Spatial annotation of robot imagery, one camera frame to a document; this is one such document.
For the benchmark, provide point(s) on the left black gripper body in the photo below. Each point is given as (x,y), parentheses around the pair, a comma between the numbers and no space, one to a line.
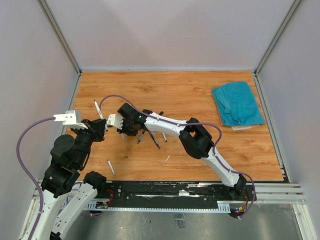
(92,133)

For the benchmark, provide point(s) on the purple gel pen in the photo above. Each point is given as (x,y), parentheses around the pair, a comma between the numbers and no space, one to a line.
(154,139)

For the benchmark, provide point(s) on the white marker blue end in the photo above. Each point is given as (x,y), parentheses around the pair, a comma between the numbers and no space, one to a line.
(100,114)

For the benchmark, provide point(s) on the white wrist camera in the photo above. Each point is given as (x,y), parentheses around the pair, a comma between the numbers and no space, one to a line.
(70,119)
(115,120)

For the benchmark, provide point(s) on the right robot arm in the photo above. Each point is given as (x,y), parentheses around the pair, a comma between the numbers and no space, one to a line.
(195,139)

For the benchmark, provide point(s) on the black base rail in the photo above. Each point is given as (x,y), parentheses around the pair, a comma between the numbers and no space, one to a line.
(167,194)

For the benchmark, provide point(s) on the dark blue-green gel pen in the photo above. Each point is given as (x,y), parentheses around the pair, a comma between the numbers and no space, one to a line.
(140,137)

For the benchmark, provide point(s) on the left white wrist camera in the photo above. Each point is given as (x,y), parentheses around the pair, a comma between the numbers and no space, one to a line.
(70,119)

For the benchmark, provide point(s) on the small white pen near rail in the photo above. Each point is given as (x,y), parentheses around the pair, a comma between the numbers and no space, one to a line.
(111,167)

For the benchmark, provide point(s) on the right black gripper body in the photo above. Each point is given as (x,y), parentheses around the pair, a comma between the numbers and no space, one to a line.
(128,128)

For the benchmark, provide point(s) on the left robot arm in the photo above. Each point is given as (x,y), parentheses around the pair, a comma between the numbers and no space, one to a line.
(69,156)

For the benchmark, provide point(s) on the teal cloth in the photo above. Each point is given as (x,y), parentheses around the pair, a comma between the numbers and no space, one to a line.
(237,105)

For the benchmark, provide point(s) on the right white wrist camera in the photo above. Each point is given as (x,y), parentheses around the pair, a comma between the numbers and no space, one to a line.
(115,120)

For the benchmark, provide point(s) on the white marker black tip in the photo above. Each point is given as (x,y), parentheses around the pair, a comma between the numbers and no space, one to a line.
(164,137)

